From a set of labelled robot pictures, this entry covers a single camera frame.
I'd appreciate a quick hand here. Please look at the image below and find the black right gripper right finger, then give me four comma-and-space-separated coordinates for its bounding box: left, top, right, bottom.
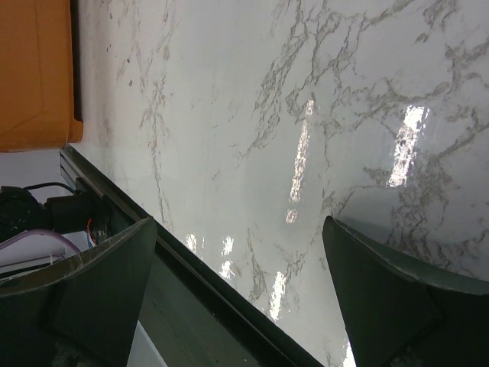
322, 216, 488, 366

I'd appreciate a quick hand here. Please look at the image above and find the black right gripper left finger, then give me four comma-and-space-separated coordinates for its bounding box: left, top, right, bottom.
1, 218, 157, 366

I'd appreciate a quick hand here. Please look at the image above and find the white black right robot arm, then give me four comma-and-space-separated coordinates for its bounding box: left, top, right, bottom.
1, 187, 488, 366

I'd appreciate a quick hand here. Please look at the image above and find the orange plastic basket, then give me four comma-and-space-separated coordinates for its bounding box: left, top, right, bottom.
1, 1, 83, 152

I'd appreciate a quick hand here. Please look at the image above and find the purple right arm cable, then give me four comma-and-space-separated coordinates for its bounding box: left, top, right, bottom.
0, 231, 82, 254

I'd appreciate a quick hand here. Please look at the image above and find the black mounting rail plate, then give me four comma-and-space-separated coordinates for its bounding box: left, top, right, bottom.
60, 147, 325, 367

